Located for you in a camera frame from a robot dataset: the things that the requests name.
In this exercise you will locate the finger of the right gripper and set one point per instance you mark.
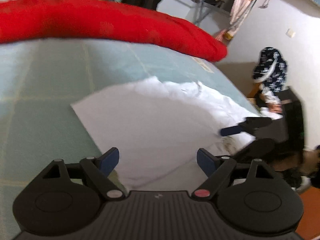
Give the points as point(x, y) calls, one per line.
point(254, 123)
point(224, 132)

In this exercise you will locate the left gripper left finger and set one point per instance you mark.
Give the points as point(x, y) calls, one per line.
point(97, 170)

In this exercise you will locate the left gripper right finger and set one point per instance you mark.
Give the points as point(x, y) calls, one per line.
point(218, 171)

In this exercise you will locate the white t-shirt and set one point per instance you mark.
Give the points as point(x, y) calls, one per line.
point(158, 127)

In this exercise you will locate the pile of folded clothes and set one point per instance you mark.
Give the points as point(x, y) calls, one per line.
point(271, 107)

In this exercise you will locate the navy star-patterned garment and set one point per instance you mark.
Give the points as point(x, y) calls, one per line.
point(271, 71)

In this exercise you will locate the teal plaid bed blanket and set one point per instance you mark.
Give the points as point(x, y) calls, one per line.
point(41, 79)

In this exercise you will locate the pink striped curtain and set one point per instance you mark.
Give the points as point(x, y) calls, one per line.
point(239, 11)

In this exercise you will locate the red quilt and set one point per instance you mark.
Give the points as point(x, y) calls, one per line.
point(35, 19)

